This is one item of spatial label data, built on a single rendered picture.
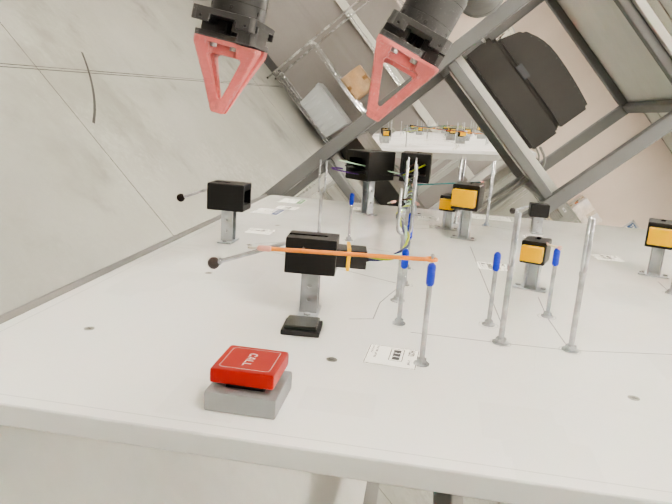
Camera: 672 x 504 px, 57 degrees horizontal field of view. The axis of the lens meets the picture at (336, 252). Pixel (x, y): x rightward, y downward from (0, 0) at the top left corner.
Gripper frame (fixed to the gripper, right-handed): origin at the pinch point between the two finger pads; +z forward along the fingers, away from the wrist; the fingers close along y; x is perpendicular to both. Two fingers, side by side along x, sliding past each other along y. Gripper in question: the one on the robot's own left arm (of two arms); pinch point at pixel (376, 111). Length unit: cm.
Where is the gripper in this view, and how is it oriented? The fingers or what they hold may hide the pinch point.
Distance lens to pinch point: 67.5
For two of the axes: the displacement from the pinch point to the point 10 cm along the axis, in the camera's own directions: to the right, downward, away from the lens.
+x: -8.7, -4.8, -0.5
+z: -4.8, 8.5, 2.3
